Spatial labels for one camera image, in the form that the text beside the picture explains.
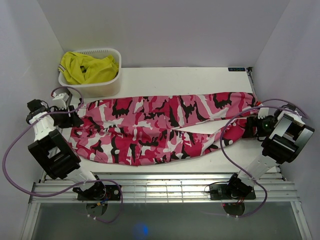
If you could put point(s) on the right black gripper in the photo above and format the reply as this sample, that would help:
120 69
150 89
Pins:
252 121

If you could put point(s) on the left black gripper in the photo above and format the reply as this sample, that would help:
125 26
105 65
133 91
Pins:
72 121

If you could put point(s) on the pink camouflage trousers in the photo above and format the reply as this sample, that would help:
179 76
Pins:
149 130

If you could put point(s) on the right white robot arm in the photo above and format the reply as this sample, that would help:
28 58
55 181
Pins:
284 136

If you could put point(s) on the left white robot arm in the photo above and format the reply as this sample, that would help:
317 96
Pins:
53 152

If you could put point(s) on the yellow trousers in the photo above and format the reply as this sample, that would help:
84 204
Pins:
82 69

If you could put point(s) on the white plastic basket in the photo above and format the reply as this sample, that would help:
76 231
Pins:
105 89

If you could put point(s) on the blue label sticker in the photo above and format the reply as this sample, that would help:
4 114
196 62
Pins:
236 69

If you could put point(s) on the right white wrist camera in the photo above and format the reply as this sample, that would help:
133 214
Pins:
263 111

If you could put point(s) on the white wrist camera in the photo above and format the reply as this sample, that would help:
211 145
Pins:
263 111
60 100

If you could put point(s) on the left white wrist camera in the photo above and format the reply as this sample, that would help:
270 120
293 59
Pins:
60 100

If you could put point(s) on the aluminium rail frame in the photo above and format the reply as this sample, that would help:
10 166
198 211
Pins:
192 188

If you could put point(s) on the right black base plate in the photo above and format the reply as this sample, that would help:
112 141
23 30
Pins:
218 191

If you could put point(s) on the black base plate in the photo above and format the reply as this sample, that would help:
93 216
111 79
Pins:
112 194
218 191

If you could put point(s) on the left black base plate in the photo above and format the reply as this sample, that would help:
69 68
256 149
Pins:
112 194

